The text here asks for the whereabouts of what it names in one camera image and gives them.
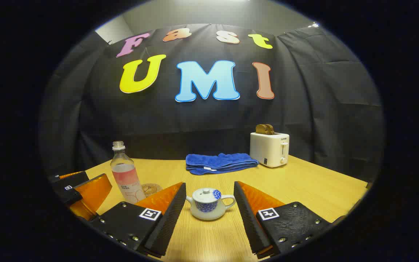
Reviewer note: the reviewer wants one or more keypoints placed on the folded blue towel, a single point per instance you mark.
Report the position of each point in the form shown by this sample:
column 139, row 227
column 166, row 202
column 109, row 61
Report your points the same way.
column 220, row 163

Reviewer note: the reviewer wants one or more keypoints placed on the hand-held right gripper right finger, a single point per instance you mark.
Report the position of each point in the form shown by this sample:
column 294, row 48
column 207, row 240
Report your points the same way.
column 247, row 218

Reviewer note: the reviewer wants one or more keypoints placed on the round brown coaster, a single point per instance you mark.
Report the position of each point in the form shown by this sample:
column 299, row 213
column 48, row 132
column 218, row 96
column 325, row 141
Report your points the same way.
column 153, row 189

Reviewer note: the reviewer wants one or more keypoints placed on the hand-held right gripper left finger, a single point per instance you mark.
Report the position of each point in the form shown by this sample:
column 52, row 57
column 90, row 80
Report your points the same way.
column 173, row 218

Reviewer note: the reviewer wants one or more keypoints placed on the brown bread slice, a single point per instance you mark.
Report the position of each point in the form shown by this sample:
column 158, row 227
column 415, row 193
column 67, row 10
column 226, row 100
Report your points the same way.
column 260, row 128
column 270, row 129

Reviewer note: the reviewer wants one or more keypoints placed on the black backdrop cloth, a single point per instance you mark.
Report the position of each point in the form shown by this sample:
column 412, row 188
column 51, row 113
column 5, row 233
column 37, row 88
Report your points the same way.
column 304, row 109

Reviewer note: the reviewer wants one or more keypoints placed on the white toaster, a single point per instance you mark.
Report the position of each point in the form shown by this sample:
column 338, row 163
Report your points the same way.
column 267, row 149

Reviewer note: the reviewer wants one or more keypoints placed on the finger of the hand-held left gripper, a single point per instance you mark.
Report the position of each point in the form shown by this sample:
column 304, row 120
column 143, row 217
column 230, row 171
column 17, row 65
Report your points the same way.
column 73, row 182
column 93, row 193

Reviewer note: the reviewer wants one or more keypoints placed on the white blue-patterned teacup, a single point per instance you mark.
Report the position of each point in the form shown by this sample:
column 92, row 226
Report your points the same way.
column 207, row 211

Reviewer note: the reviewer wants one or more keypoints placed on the clear plastic water bottle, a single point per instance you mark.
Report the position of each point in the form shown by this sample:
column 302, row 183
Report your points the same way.
column 124, row 174

